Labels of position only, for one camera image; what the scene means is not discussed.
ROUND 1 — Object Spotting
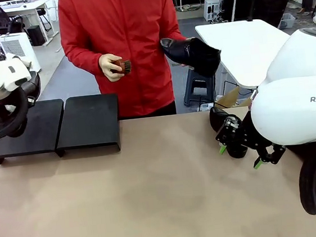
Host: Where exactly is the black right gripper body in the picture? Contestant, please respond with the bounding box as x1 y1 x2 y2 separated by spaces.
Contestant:
237 109 267 152

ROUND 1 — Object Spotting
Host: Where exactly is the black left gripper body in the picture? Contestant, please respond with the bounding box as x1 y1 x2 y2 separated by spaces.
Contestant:
18 70 44 108

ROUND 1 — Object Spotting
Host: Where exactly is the black leather shoe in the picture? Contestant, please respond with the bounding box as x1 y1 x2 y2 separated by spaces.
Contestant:
160 32 225 83
207 102 250 162

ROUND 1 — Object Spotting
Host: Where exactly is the brown shoe brush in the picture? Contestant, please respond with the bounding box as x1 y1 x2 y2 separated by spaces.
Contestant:
112 57 133 75

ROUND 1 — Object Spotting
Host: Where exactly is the person's right forearm red sleeve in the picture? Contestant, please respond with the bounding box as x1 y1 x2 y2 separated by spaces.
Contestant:
61 39 106 75

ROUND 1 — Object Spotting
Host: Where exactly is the black shoe stand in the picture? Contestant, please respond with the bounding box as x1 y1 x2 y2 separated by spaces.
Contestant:
0 98 70 166
50 92 124 159

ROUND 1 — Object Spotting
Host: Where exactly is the person's right hand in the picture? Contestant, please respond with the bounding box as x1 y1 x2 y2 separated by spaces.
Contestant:
97 51 128 83

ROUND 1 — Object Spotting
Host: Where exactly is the person's left hand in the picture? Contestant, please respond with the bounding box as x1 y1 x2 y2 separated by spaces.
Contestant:
179 61 197 73

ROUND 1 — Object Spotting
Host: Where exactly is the white air purifier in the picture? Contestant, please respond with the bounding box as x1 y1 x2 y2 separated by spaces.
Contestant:
0 30 42 77

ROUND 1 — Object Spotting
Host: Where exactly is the dark plastic stool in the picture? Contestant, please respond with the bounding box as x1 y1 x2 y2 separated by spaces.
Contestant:
180 65 220 108

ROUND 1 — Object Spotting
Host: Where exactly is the black computer tower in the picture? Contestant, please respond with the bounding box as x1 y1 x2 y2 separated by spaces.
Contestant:
26 24 46 48

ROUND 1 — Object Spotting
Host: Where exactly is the black mesh office chair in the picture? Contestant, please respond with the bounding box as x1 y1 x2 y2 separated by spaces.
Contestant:
0 4 28 43

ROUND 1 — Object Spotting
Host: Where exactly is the white office desk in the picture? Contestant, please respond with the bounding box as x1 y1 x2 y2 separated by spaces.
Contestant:
0 0 60 52

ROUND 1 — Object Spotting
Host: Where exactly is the white table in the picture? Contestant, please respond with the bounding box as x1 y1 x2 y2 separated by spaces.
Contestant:
194 15 297 95

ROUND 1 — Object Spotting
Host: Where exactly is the person in red jacket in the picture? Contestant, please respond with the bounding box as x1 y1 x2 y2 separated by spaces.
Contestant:
56 0 203 126

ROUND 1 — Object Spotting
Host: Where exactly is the grey storage bin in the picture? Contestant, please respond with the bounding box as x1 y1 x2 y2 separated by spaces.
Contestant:
277 12 298 30

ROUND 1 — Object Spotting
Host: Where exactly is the white computer case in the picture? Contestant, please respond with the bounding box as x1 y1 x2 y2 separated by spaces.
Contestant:
202 0 223 23

